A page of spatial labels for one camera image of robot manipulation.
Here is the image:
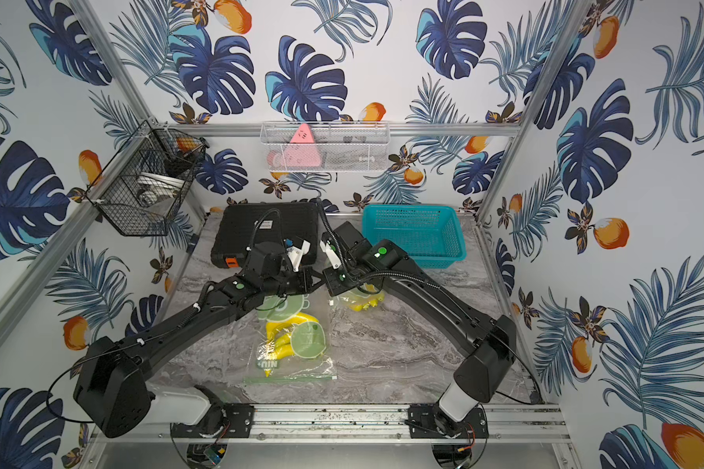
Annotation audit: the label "zip-top bag green print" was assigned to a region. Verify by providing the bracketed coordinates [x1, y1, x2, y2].
[329, 283, 385, 313]

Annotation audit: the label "yellow banana from bag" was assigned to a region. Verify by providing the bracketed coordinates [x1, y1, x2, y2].
[338, 290, 385, 312]

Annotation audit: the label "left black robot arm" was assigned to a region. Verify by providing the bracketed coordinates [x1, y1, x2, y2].
[74, 242, 338, 438]

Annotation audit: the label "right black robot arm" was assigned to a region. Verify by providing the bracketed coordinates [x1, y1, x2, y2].
[322, 222, 517, 433]

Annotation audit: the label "left zip-top bag with bananas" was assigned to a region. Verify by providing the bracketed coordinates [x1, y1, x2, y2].
[244, 292, 336, 384]

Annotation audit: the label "yellow bananas in left bag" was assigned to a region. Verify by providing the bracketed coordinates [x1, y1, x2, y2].
[266, 314, 327, 361]

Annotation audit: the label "black plastic tool case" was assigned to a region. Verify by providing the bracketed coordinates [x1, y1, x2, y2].
[210, 201, 319, 269]

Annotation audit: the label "teal plastic basket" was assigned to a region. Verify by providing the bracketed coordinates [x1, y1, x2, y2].
[362, 204, 467, 269]

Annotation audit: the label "pink triangle card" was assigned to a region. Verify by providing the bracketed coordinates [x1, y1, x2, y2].
[282, 123, 323, 168]

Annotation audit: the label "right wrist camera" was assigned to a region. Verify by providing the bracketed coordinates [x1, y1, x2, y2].
[320, 240, 342, 269]

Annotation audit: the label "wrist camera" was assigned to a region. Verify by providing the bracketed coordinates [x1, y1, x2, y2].
[285, 236, 311, 272]
[320, 240, 342, 269]

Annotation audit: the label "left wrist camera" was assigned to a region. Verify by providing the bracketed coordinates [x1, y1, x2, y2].
[285, 236, 311, 272]

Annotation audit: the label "clear mesh wall tray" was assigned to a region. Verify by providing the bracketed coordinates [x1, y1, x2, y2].
[260, 121, 390, 173]

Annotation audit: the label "black wire basket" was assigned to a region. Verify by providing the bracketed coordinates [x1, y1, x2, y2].
[84, 121, 209, 238]

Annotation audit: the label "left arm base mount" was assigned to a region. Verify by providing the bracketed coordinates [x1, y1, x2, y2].
[171, 404, 255, 440]

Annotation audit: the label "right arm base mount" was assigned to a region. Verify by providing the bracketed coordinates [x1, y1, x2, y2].
[404, 404, 489, 440]

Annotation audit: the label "aluminium front rail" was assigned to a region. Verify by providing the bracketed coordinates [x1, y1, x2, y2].
[90, 404, 571, 445]

